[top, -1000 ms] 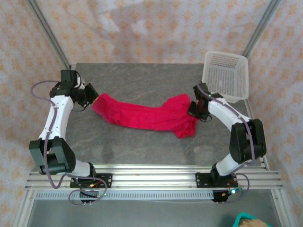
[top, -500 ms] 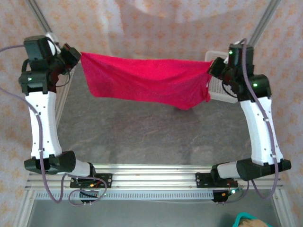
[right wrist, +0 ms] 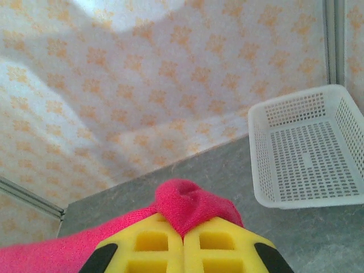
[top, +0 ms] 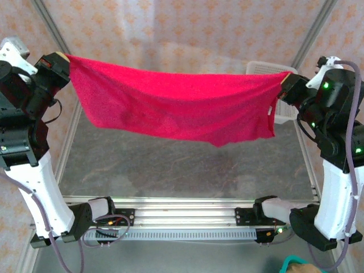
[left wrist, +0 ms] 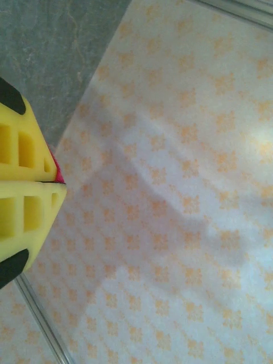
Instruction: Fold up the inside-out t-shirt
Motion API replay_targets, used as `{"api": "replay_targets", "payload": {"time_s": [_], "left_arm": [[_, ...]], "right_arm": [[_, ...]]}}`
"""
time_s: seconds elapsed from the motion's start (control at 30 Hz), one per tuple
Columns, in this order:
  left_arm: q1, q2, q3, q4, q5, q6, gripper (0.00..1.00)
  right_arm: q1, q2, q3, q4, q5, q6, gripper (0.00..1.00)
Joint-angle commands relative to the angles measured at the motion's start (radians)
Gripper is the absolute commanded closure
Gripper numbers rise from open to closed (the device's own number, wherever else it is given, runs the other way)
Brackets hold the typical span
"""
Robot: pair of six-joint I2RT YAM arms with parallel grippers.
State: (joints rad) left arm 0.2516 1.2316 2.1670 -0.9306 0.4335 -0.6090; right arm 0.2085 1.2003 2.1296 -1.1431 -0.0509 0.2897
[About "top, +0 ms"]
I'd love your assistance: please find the white perforated plastic basket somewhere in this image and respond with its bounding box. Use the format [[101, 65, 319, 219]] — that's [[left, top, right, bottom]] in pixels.
[[246, 60, 298, 125]]

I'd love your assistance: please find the red towel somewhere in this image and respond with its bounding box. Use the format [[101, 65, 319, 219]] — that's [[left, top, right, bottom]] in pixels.
[[64, 53, 292, 148]]

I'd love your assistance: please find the black base electronics board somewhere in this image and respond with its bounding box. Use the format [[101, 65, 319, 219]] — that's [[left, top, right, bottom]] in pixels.
[[95, 228, 127, 238], [255, 227, 289, 245]]

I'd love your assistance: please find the teal plastic container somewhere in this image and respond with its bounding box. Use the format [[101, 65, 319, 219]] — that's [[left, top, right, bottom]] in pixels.
[[280, 255, 328, 273]]

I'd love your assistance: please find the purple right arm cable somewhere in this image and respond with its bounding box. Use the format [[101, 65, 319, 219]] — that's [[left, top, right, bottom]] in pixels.
[[270, 59, 364, 272]]

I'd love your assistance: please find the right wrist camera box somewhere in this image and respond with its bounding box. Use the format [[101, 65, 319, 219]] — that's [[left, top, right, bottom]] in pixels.
[[305, 56, 345, 88]]

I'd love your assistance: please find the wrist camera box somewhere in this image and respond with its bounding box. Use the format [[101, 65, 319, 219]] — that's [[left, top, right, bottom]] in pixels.
[[305, 56, 345, 88], [0, 35, 38, 84]]

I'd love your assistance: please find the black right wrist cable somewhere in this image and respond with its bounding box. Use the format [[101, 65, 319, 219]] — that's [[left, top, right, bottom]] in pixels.
[[295, 117, 316, 140]]

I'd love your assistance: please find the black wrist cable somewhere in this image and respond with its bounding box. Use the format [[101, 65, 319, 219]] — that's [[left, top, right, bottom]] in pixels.
[[295, 117, 316, 140], [42, 98, 63, 125]]

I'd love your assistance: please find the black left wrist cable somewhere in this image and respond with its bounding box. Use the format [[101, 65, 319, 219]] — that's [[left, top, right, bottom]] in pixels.
[[42, 98, 63, 125]]

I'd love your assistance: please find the aluminium corner post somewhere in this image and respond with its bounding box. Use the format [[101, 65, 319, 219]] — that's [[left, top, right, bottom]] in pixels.
[[30, 0, 72, 57], [292, 0, 340, 69]]

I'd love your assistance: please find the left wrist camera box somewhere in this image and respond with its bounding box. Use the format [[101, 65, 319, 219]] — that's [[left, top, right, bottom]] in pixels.
[[0, 35, 38, 84]]

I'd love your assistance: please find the aluminium table side rail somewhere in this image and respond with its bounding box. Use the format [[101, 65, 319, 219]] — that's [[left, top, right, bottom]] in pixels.
[[45, 104, 85, 206], [294, 121, 321, 203]]

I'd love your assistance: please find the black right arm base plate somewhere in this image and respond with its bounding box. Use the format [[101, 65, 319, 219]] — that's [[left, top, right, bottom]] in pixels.
[[234, 206, 287, 228]]

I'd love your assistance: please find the aluminium frame leg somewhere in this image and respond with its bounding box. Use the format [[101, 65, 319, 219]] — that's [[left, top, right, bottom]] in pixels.
[[331, 244, 348, 273], [16, 235, 43, 273]]

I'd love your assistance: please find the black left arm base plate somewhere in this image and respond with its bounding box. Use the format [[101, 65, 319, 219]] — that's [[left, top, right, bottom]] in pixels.
[[92, 209, 135, 228]]

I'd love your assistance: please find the aluminium base rail beam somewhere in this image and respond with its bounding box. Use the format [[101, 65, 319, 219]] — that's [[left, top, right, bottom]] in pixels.
[[30, 195, 341, 229]]

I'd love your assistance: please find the slotted grey cable duct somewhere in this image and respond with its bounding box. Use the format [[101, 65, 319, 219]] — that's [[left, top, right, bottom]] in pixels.
[[82, 229, 258, 241]]

